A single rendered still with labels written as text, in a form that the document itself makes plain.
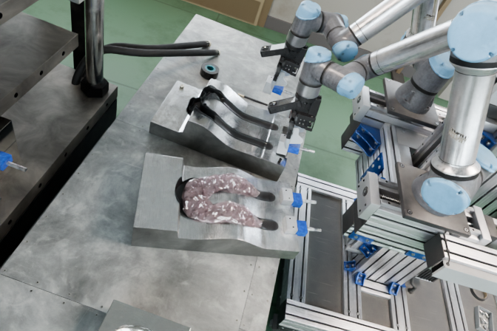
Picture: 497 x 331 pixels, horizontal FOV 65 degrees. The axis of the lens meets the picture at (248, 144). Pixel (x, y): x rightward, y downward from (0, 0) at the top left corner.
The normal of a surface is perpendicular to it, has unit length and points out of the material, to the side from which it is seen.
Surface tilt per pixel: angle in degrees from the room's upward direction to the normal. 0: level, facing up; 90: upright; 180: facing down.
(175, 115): 0
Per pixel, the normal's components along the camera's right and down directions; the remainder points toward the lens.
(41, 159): 0.28, -0.65
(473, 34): -0.68, 0.28
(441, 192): -0.66, 0.51
